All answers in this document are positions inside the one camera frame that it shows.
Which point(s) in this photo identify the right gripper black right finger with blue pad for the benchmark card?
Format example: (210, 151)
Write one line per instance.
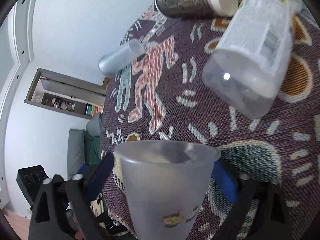
(271, 220)

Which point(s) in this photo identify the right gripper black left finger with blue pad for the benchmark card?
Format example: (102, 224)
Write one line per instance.
(49, 220)

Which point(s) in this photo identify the frosted cup with cartoon print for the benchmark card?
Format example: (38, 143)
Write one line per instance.
(165, 184)

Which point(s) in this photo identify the clear cup with barcode label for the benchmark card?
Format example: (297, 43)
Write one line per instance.
(249, 63)

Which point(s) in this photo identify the frosted clear plastic cup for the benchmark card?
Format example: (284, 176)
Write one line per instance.
(110, 64)

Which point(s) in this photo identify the dark patterned cup white rim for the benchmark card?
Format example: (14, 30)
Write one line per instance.
(196, 8)

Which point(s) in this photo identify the grey sofa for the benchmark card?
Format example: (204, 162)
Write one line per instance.
(84, 145)

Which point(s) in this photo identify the purple patterned woven tablecloth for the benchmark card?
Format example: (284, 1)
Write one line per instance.
(162, 96)

